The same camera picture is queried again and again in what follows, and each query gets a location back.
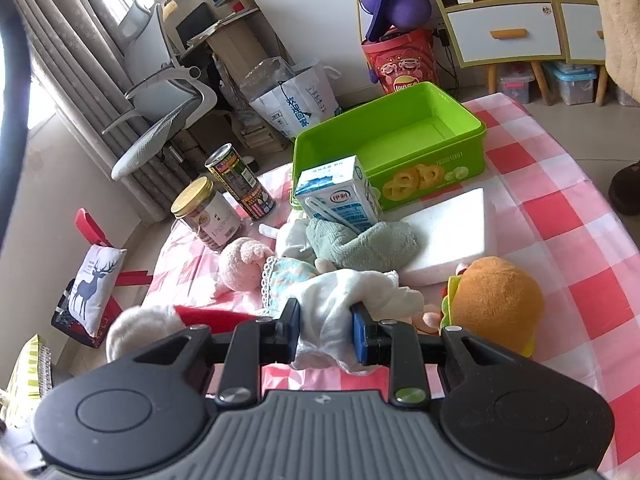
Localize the tall printed can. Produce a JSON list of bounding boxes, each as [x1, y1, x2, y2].
[[205, 143, 277, 222]]

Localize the white plush cloth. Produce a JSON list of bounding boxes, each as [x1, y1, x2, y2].
[[259, 217, 317, 267]]

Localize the red frame chair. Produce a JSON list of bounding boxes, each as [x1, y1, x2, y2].
[[50, 207, 151, 348]]

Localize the green plastic box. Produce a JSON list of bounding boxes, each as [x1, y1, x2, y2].
[[291, 81, 488, 212]]

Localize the hamburger plush toy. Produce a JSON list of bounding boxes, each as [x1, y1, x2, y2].
[[439, 256, 546, 358]]

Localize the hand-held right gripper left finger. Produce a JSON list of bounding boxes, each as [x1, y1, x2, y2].
[[131, 298, 302, 407]]

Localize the red and white plush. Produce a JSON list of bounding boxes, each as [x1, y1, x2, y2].
[[105, 304, 261, 363]]

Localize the grey office chair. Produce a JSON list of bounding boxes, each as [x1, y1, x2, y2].
[[102, 2, 221, 181]]

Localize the wooden cabinet white drawers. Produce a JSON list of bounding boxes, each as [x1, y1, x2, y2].
[[419, 0, 608, 106]]

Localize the red checkered tablecloth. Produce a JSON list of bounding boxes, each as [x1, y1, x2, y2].
[[150, 92, 640, 476]]

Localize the dark shoe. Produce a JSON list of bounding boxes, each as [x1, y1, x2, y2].
[[607, 160, 640, 217]]

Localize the gold lid jar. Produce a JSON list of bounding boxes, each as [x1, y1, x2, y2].
[[171, 176, 243, 253]]

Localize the white soft cloth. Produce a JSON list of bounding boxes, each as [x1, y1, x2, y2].
[[292, 270, 426, 373]]

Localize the red printed bucket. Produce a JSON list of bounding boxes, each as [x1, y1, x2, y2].
[[361, 27, 448, 95]]

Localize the white foam block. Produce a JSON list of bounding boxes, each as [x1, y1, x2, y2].
[[387, 187, 498, 286]]

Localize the pink bunny doll blue dress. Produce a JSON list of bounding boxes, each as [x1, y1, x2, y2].
[[212, 237, 323, 318]]

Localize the clear storage box pink contents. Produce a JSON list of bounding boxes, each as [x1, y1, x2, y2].
[[497, 62, 536, 103]]

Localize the yellow striped cloth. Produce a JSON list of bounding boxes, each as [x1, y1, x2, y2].
[[2, 335, 53, 426]]

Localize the grey-green plush toy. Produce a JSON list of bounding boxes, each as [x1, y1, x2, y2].
[[306, 217, 425, 273]]

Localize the blue and white milk carton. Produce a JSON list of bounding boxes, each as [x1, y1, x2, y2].
[[294, 155, 383, 233]]

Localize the grey curtain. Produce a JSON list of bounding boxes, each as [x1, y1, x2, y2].
[[5, 0, 176, 223]]

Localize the deer print pillow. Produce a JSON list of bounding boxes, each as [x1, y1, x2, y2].
[[67, 245, 128, 336]]

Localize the beige fleece blanket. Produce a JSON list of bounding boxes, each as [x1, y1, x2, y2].
[[587, 0, 640, 93]]

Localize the white paper bag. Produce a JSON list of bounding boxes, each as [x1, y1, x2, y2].
[[242, 57, 343, 141]]

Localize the wooden desk with clutter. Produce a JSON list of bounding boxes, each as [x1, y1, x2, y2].
[[162, 0, 296, 151]]

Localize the purple bouncing ball toy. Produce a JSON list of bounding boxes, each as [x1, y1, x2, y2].
[[354, 0, 433, 43]]

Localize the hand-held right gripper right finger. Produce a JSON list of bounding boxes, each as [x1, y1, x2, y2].
[[350, 302, 516, 408]]

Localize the clear storage box blue lid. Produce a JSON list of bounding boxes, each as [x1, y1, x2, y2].
[[542, 62, 598, 106]]

